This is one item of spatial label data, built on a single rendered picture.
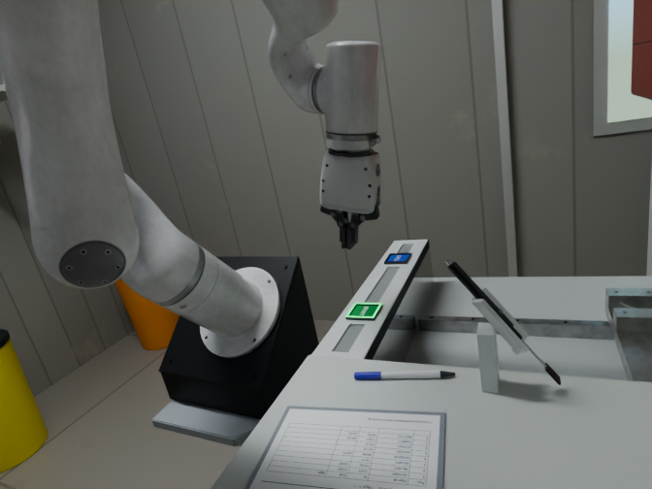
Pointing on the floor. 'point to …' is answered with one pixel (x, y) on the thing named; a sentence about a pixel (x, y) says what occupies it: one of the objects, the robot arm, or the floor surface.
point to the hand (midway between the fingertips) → (348, 236)
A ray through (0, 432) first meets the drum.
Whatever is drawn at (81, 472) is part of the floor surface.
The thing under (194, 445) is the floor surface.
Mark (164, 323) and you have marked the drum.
